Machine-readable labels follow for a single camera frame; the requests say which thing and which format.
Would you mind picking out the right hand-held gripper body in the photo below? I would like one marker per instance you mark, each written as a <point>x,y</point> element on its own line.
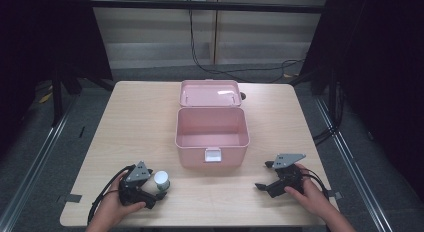
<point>287,178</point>

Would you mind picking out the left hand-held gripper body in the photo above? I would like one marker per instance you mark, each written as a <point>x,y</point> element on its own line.
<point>137,173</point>

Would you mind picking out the small white grey cylinder container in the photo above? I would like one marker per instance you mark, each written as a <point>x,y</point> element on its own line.
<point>161,179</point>

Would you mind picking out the pink plastic storage box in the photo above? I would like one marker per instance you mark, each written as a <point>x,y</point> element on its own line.
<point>213,130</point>

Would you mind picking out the person's right hand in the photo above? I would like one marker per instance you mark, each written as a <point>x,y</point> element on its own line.
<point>311,198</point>

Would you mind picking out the person's left hand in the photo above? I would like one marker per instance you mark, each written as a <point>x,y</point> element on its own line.
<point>115,205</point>

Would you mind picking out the grey tape strip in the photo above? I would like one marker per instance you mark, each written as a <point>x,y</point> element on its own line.
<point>335,194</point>
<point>71,198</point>

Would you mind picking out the black metal stand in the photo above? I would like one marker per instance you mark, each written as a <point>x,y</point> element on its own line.
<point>57,98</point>

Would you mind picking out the yellow floor tape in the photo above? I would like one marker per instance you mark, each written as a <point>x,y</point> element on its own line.
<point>45,97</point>

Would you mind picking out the black curtain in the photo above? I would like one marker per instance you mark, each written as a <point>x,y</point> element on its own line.
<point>43,42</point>
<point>380,75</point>

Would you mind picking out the metal floor rail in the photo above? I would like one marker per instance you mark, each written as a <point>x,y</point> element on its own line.
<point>353,165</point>
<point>36,162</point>

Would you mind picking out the black horizontal frame bar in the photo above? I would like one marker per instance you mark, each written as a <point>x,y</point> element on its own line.
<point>206,6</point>

